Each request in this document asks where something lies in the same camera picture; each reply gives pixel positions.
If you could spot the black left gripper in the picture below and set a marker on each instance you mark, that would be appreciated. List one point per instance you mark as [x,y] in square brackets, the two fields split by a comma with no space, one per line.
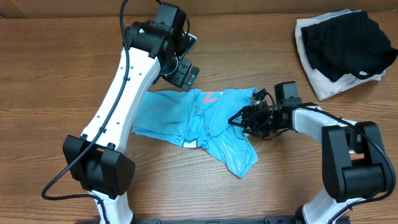
[182,76]

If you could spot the folded black garment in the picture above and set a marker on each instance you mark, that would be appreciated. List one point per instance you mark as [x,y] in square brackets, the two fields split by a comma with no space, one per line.
[348,44]

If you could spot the folded white garment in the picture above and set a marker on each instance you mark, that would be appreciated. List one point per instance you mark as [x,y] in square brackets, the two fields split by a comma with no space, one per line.
[323,87]

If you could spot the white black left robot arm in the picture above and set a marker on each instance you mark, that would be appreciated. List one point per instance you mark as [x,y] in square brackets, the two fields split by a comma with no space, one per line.
[152,50]

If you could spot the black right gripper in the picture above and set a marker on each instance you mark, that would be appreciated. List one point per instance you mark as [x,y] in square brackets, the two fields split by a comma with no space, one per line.
[254,112]

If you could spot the light blue t-shirt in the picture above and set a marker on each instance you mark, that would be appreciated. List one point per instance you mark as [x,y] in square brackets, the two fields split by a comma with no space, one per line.
[199,118]

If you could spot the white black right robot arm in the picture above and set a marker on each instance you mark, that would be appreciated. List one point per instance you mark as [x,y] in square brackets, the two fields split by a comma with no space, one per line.
[355,167]

